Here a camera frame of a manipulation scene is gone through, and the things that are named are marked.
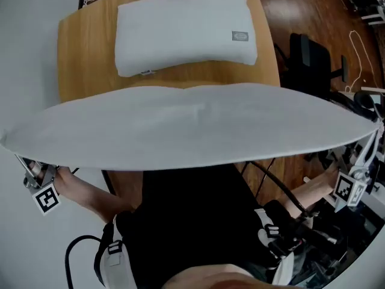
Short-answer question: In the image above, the thick black cable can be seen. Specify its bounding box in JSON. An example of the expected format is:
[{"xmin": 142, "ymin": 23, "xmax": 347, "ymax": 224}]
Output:
[{"xmin": 65, "ymin": 235, "xmax": 103, "ymax": 289}]

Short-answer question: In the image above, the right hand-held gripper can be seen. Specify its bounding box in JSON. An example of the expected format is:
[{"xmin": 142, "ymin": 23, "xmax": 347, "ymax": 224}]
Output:
[{"xmin": 332, "ymin": 129, "xmax": 385, "ymax": 213}]

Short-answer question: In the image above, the white shelf frame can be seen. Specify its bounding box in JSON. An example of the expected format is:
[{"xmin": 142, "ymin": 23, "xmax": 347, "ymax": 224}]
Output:
[{"xmin": 360, "ymin": 4, "xmax": 385, "ymax": 26}]

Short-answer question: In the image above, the white pillow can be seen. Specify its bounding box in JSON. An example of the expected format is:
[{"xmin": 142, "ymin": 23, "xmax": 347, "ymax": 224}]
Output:
[{"xmin": 114, "ymin": 0, "xmax": 259, "ymax": 78}]

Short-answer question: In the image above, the person's head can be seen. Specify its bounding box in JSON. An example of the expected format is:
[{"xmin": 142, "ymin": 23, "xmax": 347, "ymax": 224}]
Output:
[{"xmin": 164, "ymin": 263, "xmax": 304, "ymax": 289}]

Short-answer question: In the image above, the person's right forearm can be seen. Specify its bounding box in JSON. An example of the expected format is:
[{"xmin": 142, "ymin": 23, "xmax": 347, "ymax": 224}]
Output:
[{"xmin": 284, "ymin": 170, "xmax": 339, "ymax": 219}]

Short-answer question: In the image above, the white desk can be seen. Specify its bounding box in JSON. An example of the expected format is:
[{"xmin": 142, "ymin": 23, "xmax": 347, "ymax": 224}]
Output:
[{"xmin": 336, "ymin": 85, "xmax": 385, "ymax": 108}]

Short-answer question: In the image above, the person's torso in black shirt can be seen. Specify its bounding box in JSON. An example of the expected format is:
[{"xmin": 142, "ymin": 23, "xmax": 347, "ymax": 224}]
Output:
[{"xmin": 115, "ymin": 161, "xmax": 291, "ymax": 289}]

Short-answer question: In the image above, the white pillowcase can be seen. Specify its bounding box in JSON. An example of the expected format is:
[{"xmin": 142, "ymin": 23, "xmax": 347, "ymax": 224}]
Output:
[{"xmin": 0, "ymin": 82, "xmax": 381, "ymax": 173}]

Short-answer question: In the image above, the person's left forearm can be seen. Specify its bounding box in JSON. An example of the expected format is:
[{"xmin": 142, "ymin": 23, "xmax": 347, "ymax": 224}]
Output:
[{"xmin": 55, "ymin": 166, "xmax": 135, "ymax": 224}]

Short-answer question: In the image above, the black corrugated hose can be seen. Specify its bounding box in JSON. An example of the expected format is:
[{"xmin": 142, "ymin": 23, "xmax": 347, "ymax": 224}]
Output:
[{"xmin": 248, "ymin": 160, "xmax": 319, "ymax": 222}]

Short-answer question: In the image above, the person's left hand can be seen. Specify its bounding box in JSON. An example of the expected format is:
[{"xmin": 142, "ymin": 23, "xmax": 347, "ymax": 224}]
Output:
[{"xmin": 29, "ymin": 161, "xmax": 42, "ymax": 179}]

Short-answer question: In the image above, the white harness shoulder strap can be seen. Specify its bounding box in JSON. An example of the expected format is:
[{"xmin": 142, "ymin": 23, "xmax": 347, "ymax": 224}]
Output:
[
  {"xmin": 94, "ymin": 215, "xmax": 138, "ymax": 289},
  {"xmin": 254, "ymin": 208, "xmax": 298, "ymax": 289}
]

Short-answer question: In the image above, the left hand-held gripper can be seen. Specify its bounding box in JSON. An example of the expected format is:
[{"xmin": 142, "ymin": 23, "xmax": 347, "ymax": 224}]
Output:
[{"xmin": 13, "ymin": 154, "xmax": 61, "ymax": 217}]

